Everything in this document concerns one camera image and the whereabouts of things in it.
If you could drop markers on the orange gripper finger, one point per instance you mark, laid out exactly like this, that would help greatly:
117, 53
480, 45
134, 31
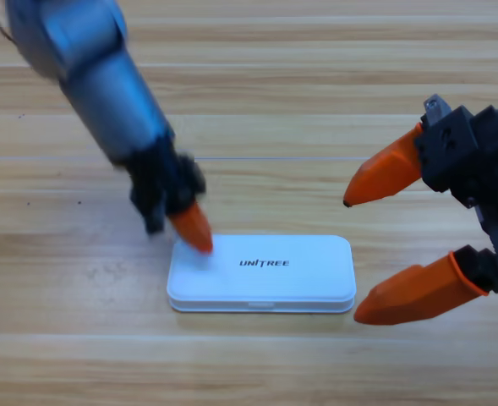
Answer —
417, 292

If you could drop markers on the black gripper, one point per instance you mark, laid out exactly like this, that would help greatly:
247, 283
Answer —
477, 160
160, 182

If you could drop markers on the white Unitree pencil case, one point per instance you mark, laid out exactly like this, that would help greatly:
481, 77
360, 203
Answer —
282, 283

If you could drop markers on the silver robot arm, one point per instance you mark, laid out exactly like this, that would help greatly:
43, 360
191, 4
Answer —
100, 93

